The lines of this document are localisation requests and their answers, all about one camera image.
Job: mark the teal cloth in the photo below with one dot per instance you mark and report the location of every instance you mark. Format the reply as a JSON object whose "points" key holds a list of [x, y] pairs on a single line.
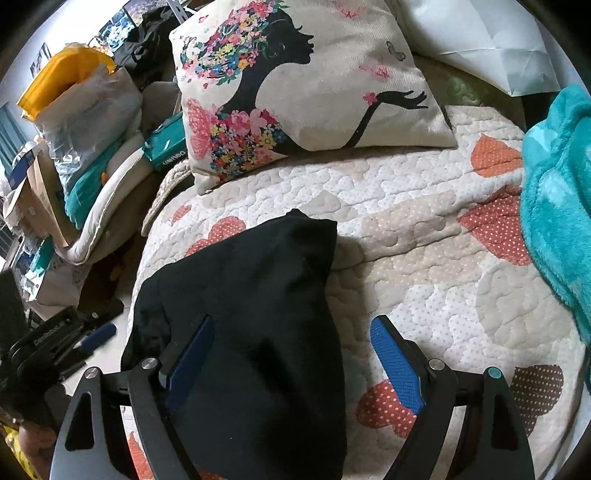
{"points": [[83, 194]]}

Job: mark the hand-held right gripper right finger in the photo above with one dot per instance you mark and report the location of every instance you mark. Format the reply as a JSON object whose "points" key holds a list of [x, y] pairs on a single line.
{"points": [[397, 364]]}

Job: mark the quilted heart-print blanket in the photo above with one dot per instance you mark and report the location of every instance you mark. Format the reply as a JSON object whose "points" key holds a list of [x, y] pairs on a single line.
{"points": [[415, 258]]}

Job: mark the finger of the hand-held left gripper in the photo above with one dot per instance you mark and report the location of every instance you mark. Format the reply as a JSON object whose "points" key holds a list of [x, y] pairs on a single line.
{"points": [[107, 310], [98, 335]]}

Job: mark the black clothing pile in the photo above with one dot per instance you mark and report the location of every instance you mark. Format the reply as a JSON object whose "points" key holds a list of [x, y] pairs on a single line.
{"points": [[143, 46]]}

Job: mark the black pants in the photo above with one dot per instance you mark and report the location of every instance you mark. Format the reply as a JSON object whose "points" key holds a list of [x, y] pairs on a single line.
{"points": [[258, 323]]}

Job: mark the teal fleece blanket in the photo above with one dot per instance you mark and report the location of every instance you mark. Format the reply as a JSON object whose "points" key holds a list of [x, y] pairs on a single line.
{"points": [[558, 207]]}

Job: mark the brown cardboard box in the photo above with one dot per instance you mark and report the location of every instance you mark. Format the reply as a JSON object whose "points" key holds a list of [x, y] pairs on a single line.
{"points": [[46, 203]]}

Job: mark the floral silhouette printed pillow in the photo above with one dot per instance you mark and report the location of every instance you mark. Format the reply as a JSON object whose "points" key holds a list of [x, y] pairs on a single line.
{"points": [[332, 101]]}

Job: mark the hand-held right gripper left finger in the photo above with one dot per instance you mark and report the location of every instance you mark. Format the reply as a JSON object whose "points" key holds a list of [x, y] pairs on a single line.
{"points": [[191, 364]]}

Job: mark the teal deli box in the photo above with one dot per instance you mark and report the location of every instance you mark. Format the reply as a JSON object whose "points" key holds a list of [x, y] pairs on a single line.
{"points": [[164, 147]]}

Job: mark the clear plastic bag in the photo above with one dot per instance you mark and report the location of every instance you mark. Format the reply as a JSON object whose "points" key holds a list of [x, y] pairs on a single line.
{"points": [[92, 120]]}

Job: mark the white patterned box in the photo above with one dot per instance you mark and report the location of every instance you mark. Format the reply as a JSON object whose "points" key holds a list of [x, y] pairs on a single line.
{"points": [[55, 281]]}

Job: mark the yellow bag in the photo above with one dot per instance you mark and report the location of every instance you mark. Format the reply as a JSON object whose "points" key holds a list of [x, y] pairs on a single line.
{"points": [[55, 78]]}

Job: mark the beige padded cushion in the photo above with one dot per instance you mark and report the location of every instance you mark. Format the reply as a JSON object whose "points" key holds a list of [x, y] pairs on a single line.
{"points": [[115, 189]]}

